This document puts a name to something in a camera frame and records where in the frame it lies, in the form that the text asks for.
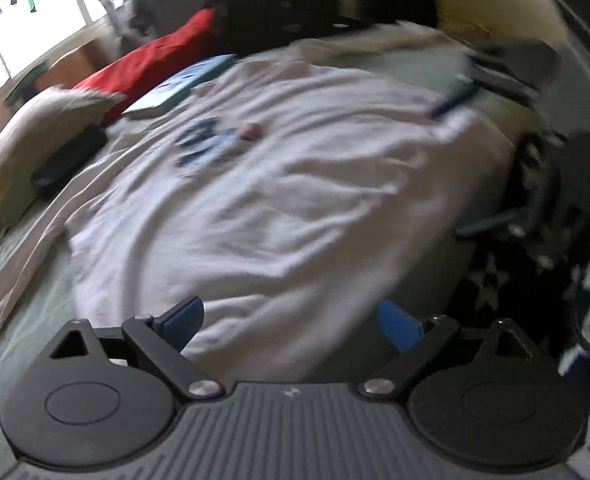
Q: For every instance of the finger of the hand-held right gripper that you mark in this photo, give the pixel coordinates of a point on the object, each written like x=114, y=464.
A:
x=515, y=70
x=495, y=222

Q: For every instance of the navy star-patterned pants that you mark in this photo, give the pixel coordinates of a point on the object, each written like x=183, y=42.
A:
x=515, y=300

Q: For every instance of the blue book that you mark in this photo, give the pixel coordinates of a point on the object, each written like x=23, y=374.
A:
x=180, y=85

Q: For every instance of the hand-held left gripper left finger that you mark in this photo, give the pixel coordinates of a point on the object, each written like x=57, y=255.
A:
x=182, y=322

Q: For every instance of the black pouch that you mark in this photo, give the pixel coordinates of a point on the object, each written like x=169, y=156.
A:
x=70, y=160

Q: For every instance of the black backpack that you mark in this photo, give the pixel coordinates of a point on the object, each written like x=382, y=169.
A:
x=300, y=0

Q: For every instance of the brown cardboard box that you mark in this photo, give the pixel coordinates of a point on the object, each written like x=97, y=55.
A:
x=85, y=57

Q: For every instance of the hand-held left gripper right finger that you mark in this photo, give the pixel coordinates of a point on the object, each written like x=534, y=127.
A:
x=400, y=327

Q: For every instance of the grey checked pillow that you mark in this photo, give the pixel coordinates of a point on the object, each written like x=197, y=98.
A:
x=40, y=140

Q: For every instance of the red quilt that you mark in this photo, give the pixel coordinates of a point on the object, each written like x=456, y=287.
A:
x=140, y=65

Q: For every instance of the white printed t-shirt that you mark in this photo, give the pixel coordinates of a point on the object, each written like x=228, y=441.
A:
x=275, y=210

